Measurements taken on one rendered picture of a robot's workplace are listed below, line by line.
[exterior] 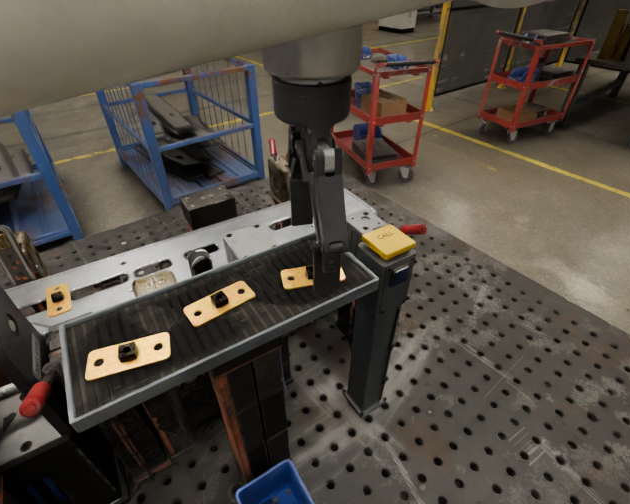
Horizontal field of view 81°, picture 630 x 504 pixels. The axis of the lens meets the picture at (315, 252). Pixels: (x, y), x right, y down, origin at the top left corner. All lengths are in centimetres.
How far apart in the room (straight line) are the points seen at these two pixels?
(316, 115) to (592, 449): 90
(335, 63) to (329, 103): 3
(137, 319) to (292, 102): 31
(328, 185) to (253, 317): 20
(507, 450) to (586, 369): 34
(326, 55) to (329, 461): 74
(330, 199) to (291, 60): 12
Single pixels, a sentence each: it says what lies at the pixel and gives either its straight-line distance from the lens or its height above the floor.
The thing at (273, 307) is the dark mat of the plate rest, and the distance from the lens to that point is 47.
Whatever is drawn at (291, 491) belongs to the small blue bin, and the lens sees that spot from 84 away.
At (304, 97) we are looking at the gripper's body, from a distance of 35.
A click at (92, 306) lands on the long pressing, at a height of 100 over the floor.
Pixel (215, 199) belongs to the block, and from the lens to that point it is 96.
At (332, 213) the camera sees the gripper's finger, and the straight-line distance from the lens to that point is 34.
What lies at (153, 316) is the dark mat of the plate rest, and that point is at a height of 116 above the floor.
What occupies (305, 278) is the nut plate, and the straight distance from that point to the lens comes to 50.
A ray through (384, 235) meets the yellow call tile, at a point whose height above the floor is 116.
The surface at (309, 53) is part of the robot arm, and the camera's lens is 33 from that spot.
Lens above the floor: 150
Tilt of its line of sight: 39 degrees down
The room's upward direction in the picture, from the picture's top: straight up
